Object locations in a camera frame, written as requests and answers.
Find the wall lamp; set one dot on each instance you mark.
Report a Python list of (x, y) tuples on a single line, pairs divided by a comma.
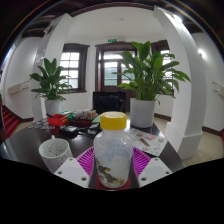
[(202, 53)]

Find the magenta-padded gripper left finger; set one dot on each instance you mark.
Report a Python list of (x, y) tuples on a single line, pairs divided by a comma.
[(71, 171)]

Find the black chair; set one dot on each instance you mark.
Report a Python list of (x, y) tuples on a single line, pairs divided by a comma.
[(108, 101)]

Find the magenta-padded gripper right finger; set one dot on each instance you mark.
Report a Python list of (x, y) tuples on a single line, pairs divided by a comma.
[(154, 171)]

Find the small potted green plant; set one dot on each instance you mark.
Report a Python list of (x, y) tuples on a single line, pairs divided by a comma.
[(51, 83)]

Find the white speckled cup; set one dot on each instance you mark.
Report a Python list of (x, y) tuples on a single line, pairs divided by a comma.
[(55, 153)]

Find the green exit sign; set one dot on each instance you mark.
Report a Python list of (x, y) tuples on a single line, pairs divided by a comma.
[(111, 40)]

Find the basket of snacks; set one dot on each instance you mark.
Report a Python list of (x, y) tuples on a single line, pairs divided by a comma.
[(83, 117)]

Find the printed paper sheet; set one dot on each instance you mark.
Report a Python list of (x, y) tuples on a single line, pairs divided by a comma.
[(148, 141)]

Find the clear bottle with yellow cap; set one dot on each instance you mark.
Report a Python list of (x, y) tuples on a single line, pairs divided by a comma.
[(113, 150)]

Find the green book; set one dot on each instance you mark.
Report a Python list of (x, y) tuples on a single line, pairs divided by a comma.
[(96, 119)]

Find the large potted green plant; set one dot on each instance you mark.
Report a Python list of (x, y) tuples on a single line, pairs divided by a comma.
[(146, 76)]

